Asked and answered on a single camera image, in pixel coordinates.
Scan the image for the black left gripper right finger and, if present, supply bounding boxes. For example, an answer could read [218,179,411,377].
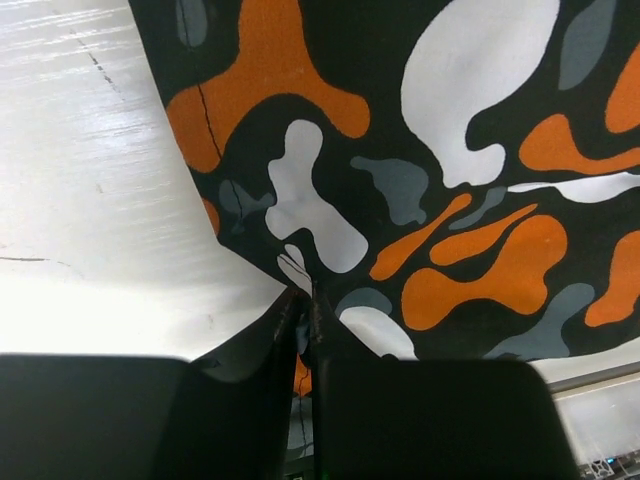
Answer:
[310,288,579,479]

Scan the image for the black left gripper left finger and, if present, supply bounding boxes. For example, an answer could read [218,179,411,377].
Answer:
[1,290,305,479]

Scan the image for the orange black camouflage shorts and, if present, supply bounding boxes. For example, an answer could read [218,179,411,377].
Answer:
[127,0,640,459]

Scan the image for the aluminium table edge rail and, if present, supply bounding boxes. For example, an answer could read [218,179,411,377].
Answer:
[550,362,639,479]

